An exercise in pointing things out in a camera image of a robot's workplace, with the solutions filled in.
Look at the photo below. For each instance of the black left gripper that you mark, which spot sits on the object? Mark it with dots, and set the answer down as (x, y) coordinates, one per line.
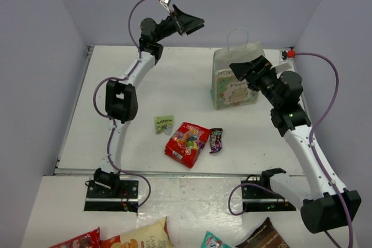
(178, 22)

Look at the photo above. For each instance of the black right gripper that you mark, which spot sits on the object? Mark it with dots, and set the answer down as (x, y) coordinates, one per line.
(258, 68)

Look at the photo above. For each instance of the decorated paper bag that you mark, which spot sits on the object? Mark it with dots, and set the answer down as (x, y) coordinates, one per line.
(226, 90)

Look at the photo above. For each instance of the brown m&m packet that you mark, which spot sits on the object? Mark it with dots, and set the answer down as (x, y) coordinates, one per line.
(215, 140)

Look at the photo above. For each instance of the small green candy packet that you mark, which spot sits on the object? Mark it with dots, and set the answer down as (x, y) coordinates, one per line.
(164, 124)

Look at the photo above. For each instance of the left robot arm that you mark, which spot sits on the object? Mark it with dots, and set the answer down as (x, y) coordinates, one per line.
(115, 98)

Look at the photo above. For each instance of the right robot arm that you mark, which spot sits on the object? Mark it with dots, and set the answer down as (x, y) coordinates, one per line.
(327, 204)

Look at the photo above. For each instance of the red fruit candy bag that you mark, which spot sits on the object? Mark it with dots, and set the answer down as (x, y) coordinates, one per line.
(186, 144)

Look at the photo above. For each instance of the dark brown snack bag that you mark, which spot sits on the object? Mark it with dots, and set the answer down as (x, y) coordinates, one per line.
(265, 236)

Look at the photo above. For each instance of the cream cassava chips bag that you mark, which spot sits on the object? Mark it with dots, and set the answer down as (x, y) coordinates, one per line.
(150, 236)

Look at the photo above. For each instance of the red snack bag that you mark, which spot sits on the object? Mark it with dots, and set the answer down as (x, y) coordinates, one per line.
(90, 239)

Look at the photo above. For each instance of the teal snack packet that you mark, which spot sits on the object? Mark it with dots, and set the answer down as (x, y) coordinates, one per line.
(212, 241)

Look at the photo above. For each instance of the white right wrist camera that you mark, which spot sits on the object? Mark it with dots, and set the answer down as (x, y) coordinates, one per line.
(286, 60)

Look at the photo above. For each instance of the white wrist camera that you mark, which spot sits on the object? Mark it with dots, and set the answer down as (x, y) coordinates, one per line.
(166, 4)
(286, 60)

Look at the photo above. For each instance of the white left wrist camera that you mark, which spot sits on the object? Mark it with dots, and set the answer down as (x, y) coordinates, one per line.
(166, 4)

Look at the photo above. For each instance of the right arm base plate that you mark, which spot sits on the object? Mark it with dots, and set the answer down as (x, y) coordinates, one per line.
(257, 200)

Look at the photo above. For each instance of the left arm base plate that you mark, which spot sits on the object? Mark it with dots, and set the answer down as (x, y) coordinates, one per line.
(123, 199)

